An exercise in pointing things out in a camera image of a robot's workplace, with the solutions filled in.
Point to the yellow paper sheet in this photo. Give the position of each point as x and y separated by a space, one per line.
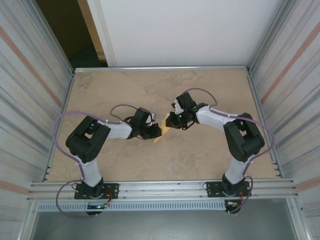
165 128

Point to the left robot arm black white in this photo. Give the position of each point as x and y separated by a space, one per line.
86 141

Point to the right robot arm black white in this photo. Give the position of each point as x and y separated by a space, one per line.
246 140

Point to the small circuit board green LED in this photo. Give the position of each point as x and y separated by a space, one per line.
96 206

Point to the grey metal shelf panel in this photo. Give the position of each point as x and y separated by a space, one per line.
160 227

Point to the brown wooden door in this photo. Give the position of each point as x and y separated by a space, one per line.
62 25

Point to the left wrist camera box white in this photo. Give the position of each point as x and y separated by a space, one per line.
150 118

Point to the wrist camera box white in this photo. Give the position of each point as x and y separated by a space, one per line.
178 108
150 118

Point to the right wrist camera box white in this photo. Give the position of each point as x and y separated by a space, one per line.
178 108

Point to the long aluminium table edge rail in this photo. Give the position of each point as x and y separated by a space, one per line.
160 68

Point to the wide aluminium mounting rail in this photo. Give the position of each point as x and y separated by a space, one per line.
160 191

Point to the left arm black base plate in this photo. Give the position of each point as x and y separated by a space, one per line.
112 190

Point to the aluminium table side rail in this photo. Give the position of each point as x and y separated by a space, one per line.
70 87
253 87

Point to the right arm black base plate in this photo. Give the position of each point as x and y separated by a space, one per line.
212 190

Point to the white door frame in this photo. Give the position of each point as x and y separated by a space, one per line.
105 37

